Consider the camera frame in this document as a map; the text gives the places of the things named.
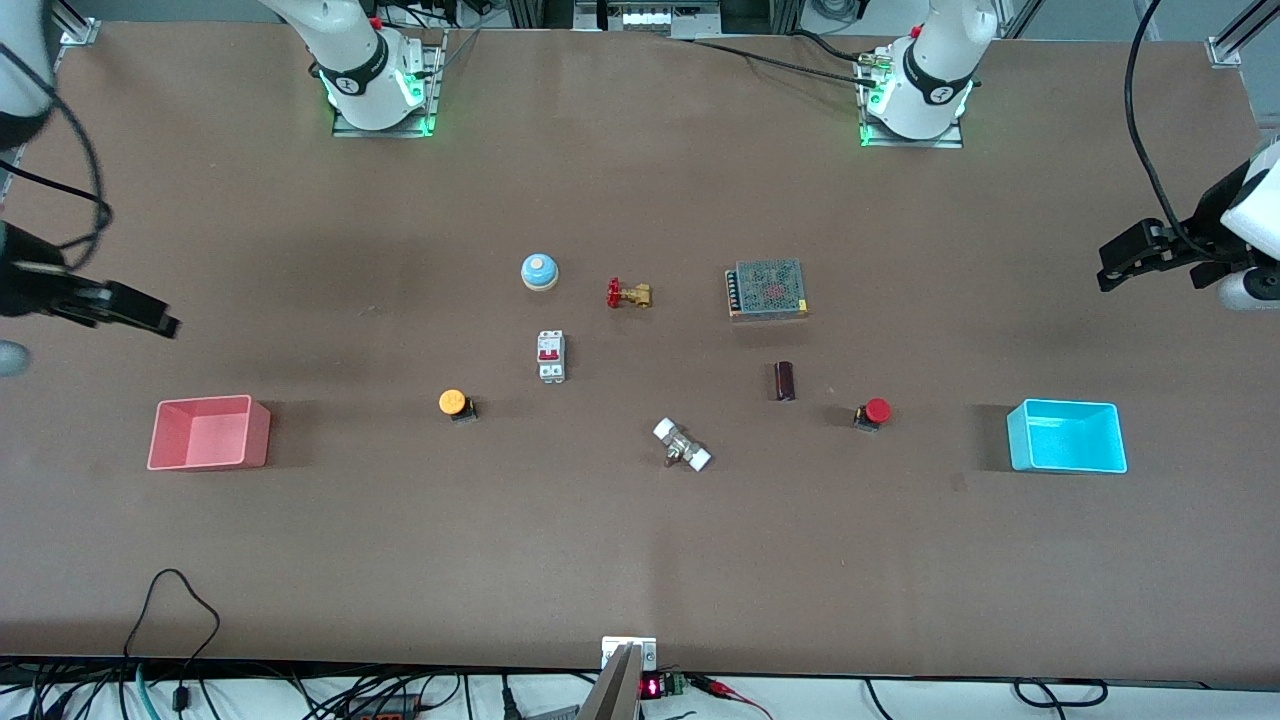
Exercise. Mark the red push button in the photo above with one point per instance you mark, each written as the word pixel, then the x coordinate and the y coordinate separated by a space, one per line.
pixel 876 410

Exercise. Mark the white circuit breaker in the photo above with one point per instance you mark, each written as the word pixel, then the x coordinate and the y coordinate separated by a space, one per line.
pixel 551 356

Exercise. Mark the aluminium frame corner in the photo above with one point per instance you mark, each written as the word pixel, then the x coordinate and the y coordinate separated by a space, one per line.
pixel 1240 35
pixel 75 25

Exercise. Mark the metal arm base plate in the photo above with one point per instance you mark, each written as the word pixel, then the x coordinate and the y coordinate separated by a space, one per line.
pixel 425 90
pixel 950 138

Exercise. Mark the cyan plastic bin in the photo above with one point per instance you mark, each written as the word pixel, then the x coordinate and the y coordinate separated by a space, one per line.
pixel 1065 445

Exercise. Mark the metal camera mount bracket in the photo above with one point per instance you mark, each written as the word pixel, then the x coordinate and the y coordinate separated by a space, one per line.
pixel 622 680

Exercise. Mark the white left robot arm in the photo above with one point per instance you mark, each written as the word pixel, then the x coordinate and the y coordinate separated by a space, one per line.
pixel 935 60

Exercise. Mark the metal fitting white caps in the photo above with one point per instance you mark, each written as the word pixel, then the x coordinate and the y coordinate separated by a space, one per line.
pixel 682 446

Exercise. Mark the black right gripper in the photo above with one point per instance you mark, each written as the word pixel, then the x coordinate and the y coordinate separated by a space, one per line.
pixel 22 283

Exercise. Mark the red alligator clip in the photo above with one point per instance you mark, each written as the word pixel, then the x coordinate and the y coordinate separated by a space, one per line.
pixel 725 689

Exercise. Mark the red digit display module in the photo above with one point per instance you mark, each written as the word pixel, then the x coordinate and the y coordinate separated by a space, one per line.
pixel 660 686

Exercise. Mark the dark brown cylindrical capacitor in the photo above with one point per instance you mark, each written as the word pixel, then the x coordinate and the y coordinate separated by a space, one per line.
pixel 785 381

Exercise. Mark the metal mesh power supply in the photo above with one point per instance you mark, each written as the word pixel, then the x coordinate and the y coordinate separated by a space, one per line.
pixel 768 288

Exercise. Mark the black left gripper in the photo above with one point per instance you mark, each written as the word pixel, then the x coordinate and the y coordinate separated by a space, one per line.
pixel 1197 243

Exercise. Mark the yellow push button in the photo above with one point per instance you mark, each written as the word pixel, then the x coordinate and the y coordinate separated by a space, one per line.
pixel 454 402

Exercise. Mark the pink plastic bin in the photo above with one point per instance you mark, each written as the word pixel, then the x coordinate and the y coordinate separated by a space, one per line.
pixel 205 440

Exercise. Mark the blue call bell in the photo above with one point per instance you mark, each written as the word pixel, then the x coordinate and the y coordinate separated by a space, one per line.
pixel 539 270

